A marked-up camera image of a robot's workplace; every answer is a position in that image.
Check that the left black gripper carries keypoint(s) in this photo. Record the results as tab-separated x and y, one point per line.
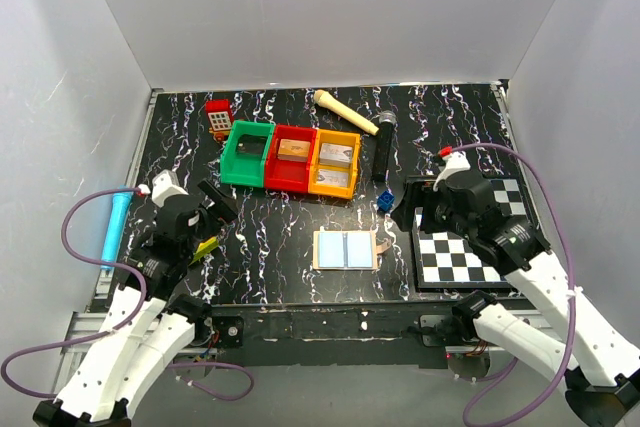
204	214

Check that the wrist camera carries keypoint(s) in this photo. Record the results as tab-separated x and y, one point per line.
454	162
165	185

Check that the red plastic bin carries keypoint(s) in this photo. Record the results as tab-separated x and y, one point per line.
288	163

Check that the yellow plastic bin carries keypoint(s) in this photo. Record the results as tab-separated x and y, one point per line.
336	137

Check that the red toy block building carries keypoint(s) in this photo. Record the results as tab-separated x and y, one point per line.
220	117

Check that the blue plastic card sleeves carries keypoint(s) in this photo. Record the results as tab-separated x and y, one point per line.
346	250

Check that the blue toy brick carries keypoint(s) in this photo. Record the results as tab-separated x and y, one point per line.
385	201

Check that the green plastic bin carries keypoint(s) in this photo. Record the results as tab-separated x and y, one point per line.
245	171

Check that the white diamond card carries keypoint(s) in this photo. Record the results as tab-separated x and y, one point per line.
334	178

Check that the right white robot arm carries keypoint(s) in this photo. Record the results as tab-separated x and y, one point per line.
599	366

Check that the card box in red bin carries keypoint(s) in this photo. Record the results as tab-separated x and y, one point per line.
293	150

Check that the beige leather card holder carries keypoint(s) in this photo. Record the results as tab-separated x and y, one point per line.
345	251

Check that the black white chessboard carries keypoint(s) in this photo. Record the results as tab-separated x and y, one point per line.
445	261

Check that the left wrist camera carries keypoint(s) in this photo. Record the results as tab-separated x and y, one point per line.
165	185

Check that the card box in yellow bin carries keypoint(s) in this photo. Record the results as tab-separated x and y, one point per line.
336	154

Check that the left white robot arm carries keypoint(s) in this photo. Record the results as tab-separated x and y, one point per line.
143	329

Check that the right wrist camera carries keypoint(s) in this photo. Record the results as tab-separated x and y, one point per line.
454	162

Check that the black VIP card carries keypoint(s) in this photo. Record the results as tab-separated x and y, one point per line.
251	145

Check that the yellow green toy block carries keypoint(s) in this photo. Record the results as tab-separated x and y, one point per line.
205	248

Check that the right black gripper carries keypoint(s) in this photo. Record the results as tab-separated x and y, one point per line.
420	202

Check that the black microphone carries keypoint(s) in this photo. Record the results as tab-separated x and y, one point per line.
384	138

